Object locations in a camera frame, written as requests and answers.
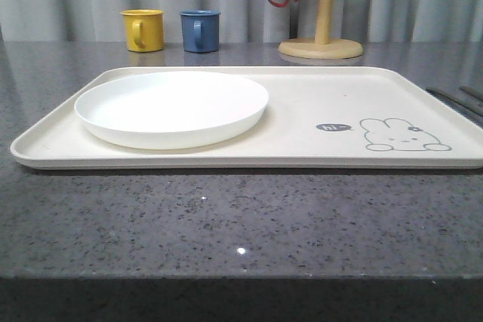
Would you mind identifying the white round plate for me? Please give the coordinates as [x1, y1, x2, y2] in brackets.
[74, 71, 269, 150]

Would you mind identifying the silver metal fork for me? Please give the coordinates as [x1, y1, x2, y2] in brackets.
[426, 87, 482, 116]

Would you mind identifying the cream rabbit print tray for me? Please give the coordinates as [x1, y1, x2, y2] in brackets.
[11, 66, 482, 170]

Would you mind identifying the blue enamel mug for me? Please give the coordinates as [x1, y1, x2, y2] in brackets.
[180, 10, 220, 53]

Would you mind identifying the wooden mug tree stand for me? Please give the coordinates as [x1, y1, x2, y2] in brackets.
[278, 0, 363, 60]

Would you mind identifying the yellow enamel mug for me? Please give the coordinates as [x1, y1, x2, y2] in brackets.
[121, 9, 165, 53]

